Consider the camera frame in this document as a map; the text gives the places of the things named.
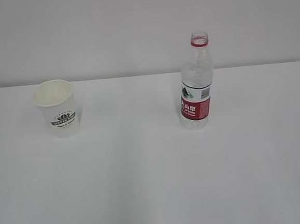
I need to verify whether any clear plastic water bottle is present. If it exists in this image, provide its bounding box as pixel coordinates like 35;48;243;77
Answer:
180;31;213;130

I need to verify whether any white paper cup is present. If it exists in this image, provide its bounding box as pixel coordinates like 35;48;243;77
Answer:
33;79;79;138

